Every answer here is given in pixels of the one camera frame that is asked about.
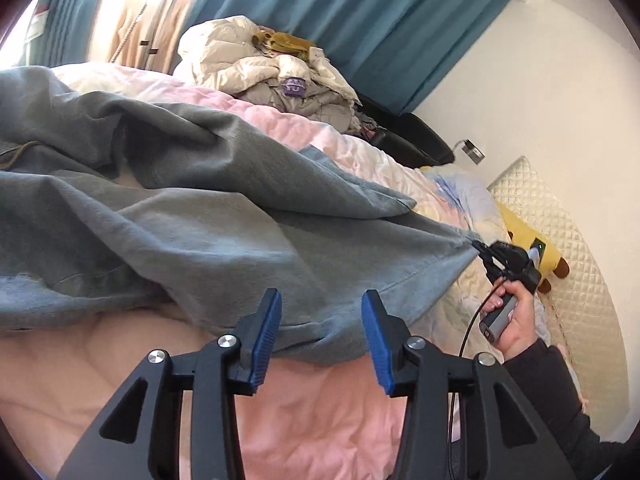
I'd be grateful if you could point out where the grey-blue sweatshirt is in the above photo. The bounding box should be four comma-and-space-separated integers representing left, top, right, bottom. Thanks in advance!
1, 66, 476, 365

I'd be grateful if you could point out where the black sleeved right forearm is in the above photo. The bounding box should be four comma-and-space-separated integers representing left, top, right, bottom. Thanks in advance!
504, 339, 639, 479

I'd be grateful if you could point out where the person's right hand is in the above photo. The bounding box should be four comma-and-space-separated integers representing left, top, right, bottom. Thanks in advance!
480, 278, 538, 361

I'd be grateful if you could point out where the yellow plush toy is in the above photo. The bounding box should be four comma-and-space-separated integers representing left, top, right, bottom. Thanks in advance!
498, 203, 570, 294

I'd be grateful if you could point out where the pastel pink quilted duvet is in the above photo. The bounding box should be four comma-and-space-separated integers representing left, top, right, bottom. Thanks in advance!
1, 63, 506, 479

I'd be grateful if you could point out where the quilted cream headboard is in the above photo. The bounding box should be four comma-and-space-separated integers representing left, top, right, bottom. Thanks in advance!
489, 156, 629, 436

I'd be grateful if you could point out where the black leather armchair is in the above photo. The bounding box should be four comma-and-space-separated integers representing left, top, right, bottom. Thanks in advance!
356, 96, 454, 169

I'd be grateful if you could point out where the right teal curtain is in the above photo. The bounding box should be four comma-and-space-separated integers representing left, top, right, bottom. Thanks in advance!
186, 0, 511, 115

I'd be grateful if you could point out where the teal curtain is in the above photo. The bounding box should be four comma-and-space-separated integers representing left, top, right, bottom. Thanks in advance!
23, 0, 81, 67
186, 0, 511, 115

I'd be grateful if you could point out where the cream puffer jacket pile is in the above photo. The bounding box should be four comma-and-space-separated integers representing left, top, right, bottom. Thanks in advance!
174, 15, 360, 133

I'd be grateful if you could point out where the mustard yellow garment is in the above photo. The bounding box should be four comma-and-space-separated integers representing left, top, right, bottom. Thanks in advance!
252, 27, 316, 62

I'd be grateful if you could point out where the left teal curtain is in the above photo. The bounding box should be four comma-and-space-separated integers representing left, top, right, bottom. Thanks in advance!
23, 0, 81, 67

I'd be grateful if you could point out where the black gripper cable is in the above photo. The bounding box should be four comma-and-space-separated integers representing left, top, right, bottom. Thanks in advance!
447, 276, 508, 480

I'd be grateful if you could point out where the wall power socket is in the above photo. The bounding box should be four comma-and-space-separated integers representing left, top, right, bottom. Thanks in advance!
452, 139, 485, 166

